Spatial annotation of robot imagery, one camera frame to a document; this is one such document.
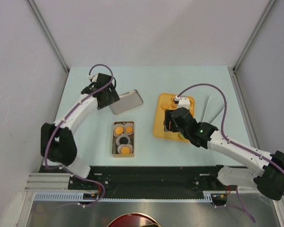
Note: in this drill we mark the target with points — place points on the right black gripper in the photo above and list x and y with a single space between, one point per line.
168 118

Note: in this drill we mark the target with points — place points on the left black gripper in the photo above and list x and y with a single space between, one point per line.
113 97

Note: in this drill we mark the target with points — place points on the silver tin lid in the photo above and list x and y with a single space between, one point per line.
128 101

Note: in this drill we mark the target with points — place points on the orange cookie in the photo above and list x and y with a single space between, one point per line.
129 129
125 150
119 130

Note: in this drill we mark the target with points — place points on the metal tongs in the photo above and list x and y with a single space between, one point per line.
213 107

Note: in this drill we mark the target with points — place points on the black cookie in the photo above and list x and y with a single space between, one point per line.
123 140

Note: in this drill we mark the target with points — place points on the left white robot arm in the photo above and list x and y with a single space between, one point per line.
57 138

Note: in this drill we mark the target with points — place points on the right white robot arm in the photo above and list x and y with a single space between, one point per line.
263 170

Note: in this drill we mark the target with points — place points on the yellow cookie tray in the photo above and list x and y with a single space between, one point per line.
165 102

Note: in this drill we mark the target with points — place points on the yellow cookie tin box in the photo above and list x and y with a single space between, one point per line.
116 147

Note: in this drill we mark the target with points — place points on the dark red round object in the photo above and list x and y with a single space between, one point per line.
134 220

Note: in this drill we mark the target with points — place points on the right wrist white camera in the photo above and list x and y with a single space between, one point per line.
182 102

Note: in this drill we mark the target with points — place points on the wrist white camera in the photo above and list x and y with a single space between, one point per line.
93 77
182 102

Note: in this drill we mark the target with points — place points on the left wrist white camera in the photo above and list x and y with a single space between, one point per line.
93 77

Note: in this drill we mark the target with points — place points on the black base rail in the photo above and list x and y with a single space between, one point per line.
150 182

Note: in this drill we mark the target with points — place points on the left aluminium frame post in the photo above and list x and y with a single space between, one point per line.
47 33

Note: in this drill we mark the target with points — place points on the aluminium frame post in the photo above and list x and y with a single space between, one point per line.
47 33
255 32

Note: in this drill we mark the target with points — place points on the right aluminium frame post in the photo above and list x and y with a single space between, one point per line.
255 32

